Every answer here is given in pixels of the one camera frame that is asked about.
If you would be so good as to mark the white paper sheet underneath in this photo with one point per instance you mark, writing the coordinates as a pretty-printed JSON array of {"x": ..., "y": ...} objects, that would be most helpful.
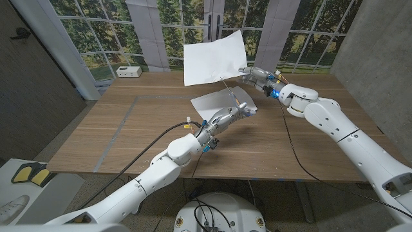
[{"x": 212, "y": 103}]

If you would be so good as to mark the large white paper sheet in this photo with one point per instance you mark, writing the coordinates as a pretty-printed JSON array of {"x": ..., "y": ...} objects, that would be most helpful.
[{"x": 212, "y": 58}]

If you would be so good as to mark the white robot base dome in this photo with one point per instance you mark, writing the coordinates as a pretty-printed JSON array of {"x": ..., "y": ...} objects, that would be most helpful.
[{"x": 231, "y": 206}]

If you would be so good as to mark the white power strip box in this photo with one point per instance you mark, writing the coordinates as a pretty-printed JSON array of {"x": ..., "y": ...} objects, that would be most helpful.
[{"x": 128, "y": 71}]

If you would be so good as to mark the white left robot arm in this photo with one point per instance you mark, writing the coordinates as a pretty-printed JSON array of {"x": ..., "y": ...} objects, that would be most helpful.
[{"x": 151, "y": 180}]

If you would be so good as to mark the yellow black foot pedal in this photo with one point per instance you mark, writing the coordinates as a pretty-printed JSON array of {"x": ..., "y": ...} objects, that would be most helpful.
[{"x": 24, "y": 174}]

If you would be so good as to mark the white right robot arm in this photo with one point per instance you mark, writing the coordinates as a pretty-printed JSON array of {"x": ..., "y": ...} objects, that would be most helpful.
[{"x": 347, "y": 135}]

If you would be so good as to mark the printed window forest backdrop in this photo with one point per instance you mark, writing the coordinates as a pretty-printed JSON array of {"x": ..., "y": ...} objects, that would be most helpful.
[{"x": 128, "y": 38}]

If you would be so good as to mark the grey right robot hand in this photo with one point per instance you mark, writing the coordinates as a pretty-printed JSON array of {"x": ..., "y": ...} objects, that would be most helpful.
[{"x": 265, "y": 80}]

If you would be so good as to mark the grey table leg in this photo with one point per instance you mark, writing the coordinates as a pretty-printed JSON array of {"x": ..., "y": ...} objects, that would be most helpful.
[{"x": 304, "y": 203}]

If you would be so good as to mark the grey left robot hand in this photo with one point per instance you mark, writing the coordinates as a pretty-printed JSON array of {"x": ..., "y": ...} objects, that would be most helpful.
[{"x": 222, "y": 119}]

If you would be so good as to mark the white sneaker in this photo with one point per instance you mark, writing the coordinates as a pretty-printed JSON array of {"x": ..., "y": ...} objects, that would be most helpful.
[{"x": 13, "y": 209}]

